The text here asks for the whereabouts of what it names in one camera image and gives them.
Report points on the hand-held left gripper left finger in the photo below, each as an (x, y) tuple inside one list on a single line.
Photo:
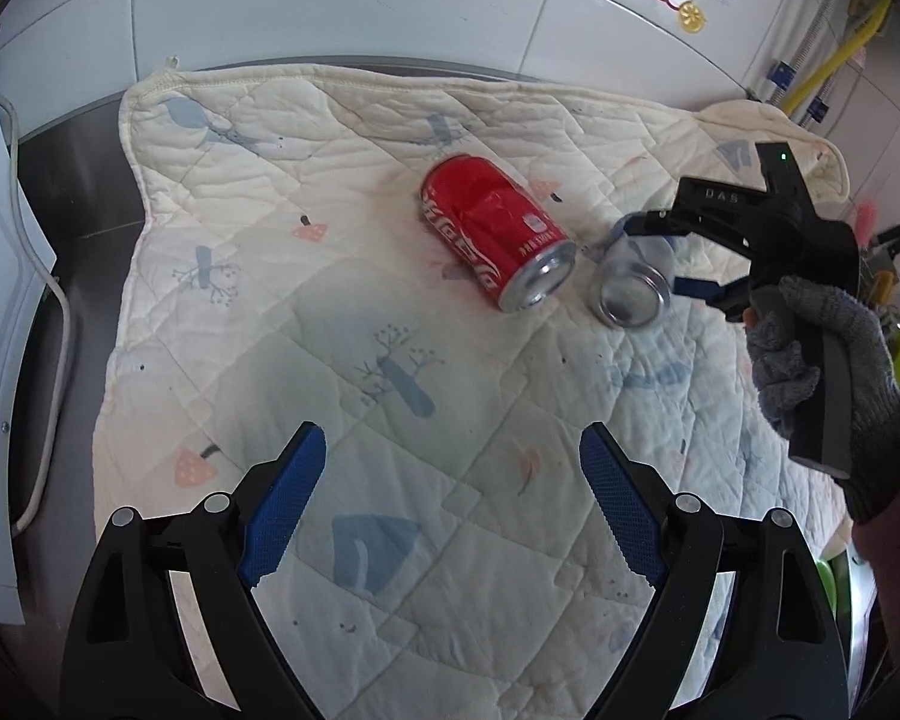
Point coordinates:
[(285, 502)]

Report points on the person's right hand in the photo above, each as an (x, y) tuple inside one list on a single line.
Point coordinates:
[(870, 390)]

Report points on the cream quilted printed blanket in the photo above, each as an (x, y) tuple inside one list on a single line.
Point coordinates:
[(420, 427)]

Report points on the green plastic basin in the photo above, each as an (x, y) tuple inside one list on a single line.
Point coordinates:
[(825, 585)]

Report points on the blue silver drink can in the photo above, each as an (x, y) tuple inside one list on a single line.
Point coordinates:
[(630, 277)]

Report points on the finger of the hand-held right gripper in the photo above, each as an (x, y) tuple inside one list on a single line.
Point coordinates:
[(712, 199), (694, 286)]

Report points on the red soda can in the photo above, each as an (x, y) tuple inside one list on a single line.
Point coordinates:
[(487, 217)]

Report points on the metal pipe with blue band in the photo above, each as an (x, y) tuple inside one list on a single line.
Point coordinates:
[(806, 37)]

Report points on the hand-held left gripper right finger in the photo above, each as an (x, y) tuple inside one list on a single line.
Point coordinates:
[(619, 495)]

